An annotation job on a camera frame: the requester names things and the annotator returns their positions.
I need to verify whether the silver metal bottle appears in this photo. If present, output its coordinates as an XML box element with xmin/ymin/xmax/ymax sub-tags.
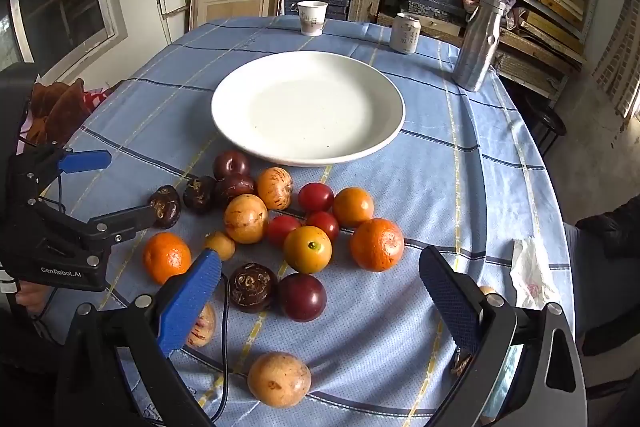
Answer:
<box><xmin>452</xmin><ymin>0</ymin><xmax>506</xmax><ymax>92</ymax></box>

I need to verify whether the black jacket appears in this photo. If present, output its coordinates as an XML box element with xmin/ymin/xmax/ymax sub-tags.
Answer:
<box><xmin>575</xmin><ymin>194</ymin><xmax>640</xmax><ymax>260</ymax></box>

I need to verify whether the person's left hand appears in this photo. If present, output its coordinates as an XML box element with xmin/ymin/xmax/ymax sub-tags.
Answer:
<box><xmin>15</xmin><ymin>279</ymin><xmax>53</xmax><ymax>318</ymax></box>

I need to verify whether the large tan passion fruit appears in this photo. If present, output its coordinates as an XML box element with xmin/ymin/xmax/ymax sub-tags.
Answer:
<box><xmin>247</xmin><ymin>351</ymin><xmax>313</xmax><ymax>409</ymax></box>

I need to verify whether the crumpled white tissue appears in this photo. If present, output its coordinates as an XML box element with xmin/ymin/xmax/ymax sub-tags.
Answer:
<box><xmin>509</xmin><ymin>238</ymin><xmax>563</xmax><ymax>310</ymax></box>

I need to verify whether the red striped cloth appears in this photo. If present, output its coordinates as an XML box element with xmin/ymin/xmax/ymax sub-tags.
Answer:
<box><xmin>82</xmin><ymin>84</ymin><xmax>123</xmax><ymax>110</ymax></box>

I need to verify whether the small orange tangerine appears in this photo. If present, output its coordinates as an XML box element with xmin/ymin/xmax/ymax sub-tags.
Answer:
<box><xmin>332</xmin><ymin>187</ymin><xmax>375</xmax><ymax>228</ymax></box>

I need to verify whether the white plate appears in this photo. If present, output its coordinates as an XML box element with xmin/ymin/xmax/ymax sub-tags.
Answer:
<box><xmin>211</xmin><ymin>51</ymin><xmax>406</xmax><ymax>168</ymax></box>

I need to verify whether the blue plaid tablecloth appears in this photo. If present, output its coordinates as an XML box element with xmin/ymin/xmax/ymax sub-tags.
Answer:
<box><xmin>42</xmin><ymin>14</ymin><xmax>576</xmax><ymax>427</ymax></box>

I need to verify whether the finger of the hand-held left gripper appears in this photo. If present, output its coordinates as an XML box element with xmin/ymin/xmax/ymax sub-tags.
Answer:
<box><xmin>10</xmin><ymin>143</ymin><xmax>112</xmax><ymax>208</ymax></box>
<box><xmin>86</xmin><ymin>204</ymin><xmax>157</xmax><ymax>253</ymax></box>

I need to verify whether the small yellow-orange tangerine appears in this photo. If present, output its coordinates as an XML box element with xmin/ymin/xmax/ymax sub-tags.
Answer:
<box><xmin>283</xmin><ymin>225</ymin><xmax>333</xmax><ymax>275</ymax></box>

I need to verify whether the dark red plum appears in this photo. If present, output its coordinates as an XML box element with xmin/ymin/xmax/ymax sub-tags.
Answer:
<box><xmin>213</xmin><ymin>150</ymin><xmax>252</xmax><ymax>180</ymax></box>
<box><xmin>277</xmin><ymin>273</ymin><xmax>328</xmax><ymax>323</ymax></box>

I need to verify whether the small speckled passion fruit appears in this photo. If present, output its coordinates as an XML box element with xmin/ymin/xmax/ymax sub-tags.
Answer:
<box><xmin>204</xmin><ymin>231</ymin><xmax>236</xmax><ymax>262</ymax></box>

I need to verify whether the speckled yellow passion fruit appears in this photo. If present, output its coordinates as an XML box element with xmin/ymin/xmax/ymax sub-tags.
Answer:
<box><xmin>223</xmin><ymin>193</ymin><xmax>269</xmax><ymax>245</ymax></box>
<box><xmin>186</xmin><ymin>303</ymin><xmax>217</xmax><ymax>348</ymax></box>
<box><xmin>256</xmin><ymin>167</ymin><xmax>294</xmax><ymax>211</ymax></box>

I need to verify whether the red tomato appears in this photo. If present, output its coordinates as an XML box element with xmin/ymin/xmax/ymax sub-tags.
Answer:
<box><xmin>264</xmin><ymin>215</ymin><xmax>302</xmax><ymax>249</ymax></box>
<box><xmin>305</xmin><ymin>210</ymin><xmax>341</xmax><ymax>244</ymax></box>
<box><xmin>298</xmin><ymin>182</ymin><xmax>335</xmax><ymax>213</ymax></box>

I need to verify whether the large orange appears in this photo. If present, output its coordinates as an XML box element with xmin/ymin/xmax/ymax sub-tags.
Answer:
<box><xmin>143</xmin><ymin>232</ymin><xmax>192</xmax><ymax>286</ymax></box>
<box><xmin>349</xmin><ymin>218</ymin><xmax>405</xmax><ymax>272</ymax></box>

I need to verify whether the white drink can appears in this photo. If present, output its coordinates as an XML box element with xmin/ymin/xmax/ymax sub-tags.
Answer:
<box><xmin>390</xmin><ymin>13</ymin><xmax>422</xmax><ymax>55</ymax></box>

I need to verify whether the black cable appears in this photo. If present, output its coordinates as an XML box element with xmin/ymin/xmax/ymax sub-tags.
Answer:
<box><xmin>192</xmin><ymin>274</ymin><xmax>233</xmax><ymax>423</ymax></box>

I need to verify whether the white paper cup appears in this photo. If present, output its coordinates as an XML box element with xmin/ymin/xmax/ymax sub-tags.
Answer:
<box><xmin>297</xmin><ymin>0</ymin><xmax>328</xmax><ymax>38</ymax></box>

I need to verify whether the light wooden picture frame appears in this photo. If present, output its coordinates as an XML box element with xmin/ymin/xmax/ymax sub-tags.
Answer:
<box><xmin>189</xmin><ymin>0</ymin><xmax>286</xmax><ymax>32</ymax></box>

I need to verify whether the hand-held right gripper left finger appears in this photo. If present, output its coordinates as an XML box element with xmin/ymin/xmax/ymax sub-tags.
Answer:
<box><xmin>54</xmin><ymin>248</ymin><xmax>223</xmax><ymax>427</ymax></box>

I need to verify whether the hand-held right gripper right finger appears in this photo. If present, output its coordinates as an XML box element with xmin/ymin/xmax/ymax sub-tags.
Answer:
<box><xmin>418</xmin><ymin>245</ymin><xmax>589</xmax><ymax>427</ymax></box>

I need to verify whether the black stool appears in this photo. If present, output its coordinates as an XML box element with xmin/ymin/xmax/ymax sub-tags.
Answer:
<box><xmin>520</xmin><ymin>94</ymin><xmax>568</xmax><ymax>158</ymax></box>

